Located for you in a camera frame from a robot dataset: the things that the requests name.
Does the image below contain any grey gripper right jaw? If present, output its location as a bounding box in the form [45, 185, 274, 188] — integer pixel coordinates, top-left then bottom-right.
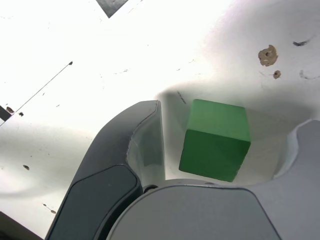
[106, 118, 320, 240]

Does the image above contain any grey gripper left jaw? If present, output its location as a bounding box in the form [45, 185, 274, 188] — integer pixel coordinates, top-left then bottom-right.
[44, 99, 166, 240]

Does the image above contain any green cube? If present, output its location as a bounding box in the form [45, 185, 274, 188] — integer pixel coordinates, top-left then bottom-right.
[178, 98, 252, 183]

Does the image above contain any black tape square outline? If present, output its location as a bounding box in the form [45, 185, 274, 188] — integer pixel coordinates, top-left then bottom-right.
[96, 0, 130, 19]

